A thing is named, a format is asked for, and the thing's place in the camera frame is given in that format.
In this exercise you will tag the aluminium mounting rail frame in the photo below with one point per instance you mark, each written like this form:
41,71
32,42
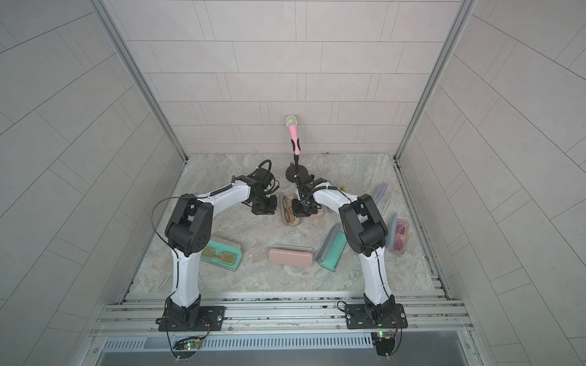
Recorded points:
284,328

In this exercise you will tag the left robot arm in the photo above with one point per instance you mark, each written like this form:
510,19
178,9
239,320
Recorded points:
189,230

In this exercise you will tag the pink grey case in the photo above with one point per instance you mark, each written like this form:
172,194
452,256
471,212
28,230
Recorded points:
319,214

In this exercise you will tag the grey purple glasses case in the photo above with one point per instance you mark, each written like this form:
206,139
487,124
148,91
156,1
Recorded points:
379,193

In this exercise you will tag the pink closed glasses case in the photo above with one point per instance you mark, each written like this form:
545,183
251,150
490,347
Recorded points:
295,256

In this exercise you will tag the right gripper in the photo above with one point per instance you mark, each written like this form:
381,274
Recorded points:
298,210

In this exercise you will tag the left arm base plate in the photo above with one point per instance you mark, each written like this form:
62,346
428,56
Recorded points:
198,319

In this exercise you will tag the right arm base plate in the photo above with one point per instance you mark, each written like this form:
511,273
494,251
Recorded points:
361,316

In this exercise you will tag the left circuit board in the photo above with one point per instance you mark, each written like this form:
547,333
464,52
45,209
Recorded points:
189,344

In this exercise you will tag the circuit board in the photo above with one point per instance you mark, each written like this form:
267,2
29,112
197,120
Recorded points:
189,344
384,343

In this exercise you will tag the right circuit board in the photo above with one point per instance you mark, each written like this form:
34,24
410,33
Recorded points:
384,343

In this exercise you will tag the mint case yellow glasses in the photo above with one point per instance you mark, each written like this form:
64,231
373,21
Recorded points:
223,253

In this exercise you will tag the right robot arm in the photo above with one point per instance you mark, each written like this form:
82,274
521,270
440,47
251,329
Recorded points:
365,231

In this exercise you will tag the clear case pink glasses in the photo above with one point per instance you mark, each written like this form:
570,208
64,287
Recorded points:
396,240

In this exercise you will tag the pink toy microphone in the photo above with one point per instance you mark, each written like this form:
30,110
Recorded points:
292,124

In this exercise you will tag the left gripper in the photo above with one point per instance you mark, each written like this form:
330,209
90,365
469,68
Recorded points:
271,209

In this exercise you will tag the beige case with glasses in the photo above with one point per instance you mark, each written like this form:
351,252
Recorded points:
286,212

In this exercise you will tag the grey mint open case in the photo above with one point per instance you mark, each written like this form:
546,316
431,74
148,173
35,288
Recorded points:
332,249

